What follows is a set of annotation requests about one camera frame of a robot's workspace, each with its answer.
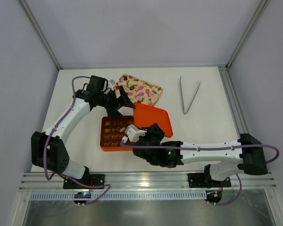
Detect floral tray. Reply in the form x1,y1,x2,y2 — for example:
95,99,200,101
114,74,163,106

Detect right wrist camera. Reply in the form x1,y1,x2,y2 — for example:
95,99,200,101
121,124,147,143

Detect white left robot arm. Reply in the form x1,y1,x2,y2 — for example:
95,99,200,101
31,75,135,188

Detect metal tongs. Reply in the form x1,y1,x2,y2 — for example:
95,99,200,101
179,75,202,115

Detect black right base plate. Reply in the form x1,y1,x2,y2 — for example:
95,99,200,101
187,173,232,188

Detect orange box lid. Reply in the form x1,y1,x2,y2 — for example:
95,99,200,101
133,102,173,138

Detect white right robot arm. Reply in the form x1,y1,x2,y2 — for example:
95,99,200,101
125,123,268,187

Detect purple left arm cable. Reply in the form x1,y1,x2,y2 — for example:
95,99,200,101
44,75,111,208

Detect orange chocolate box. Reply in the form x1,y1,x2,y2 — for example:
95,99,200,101
100,115,134,152

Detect aluminium table rail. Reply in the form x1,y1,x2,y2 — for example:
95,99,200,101
19,171,276,191

